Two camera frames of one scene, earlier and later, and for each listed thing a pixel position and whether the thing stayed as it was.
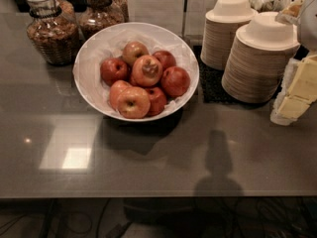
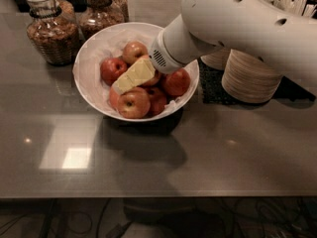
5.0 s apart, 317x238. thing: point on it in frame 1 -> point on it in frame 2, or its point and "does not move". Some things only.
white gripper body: (309, 25) -> (159, 59)
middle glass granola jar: (100, 12) does not move
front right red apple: (158, 101) does not move
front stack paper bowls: (259, 57) does not move
